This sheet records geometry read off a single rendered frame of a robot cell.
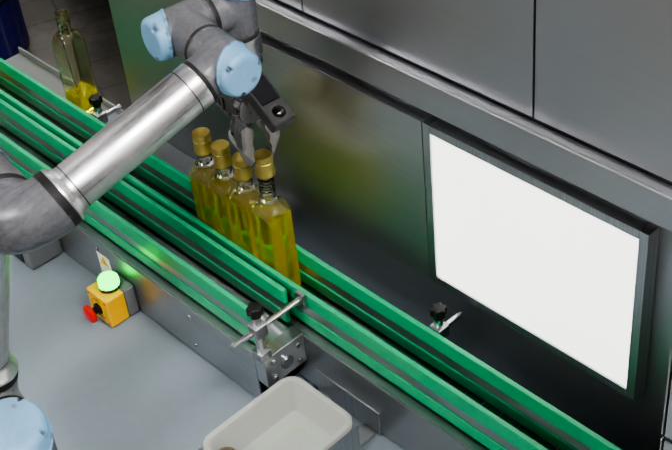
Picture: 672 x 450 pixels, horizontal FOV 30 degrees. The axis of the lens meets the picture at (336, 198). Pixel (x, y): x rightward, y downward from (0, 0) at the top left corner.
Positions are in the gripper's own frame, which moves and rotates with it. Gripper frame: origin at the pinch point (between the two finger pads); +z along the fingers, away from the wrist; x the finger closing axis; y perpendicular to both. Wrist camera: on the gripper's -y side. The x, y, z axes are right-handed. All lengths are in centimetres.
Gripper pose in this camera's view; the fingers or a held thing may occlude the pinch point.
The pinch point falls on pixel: (262, 157)
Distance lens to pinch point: 219.4
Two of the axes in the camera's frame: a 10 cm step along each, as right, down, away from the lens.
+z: 0.9, 7.8, 6.2
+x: -7.9, 4.3, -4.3
